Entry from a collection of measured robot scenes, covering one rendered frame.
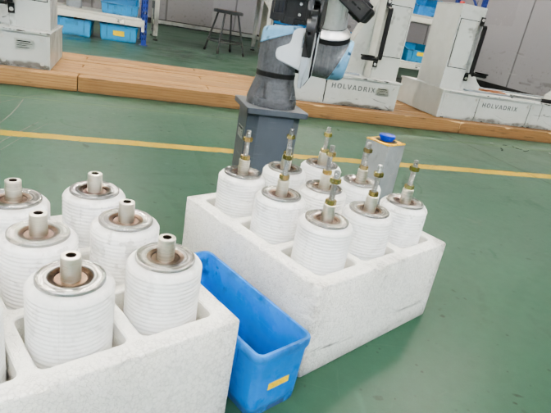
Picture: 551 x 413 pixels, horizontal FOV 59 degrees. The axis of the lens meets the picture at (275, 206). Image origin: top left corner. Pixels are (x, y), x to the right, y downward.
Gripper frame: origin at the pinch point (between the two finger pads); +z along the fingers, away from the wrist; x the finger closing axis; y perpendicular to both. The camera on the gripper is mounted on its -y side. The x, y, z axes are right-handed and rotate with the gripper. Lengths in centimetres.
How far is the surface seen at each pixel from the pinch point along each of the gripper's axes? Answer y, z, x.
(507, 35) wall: -197, -30, -711
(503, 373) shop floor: -48, 46, 1
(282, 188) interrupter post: 0.5, 19.8, 1.2
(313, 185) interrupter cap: -4.5, 21.2, -8.6
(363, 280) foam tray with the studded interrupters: -17.2, 30.1, 8.9
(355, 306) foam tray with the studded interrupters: -17.0, 35.4, 9.2
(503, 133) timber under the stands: -112, 43, -276
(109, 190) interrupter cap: 26.4, 21.1, 16.3
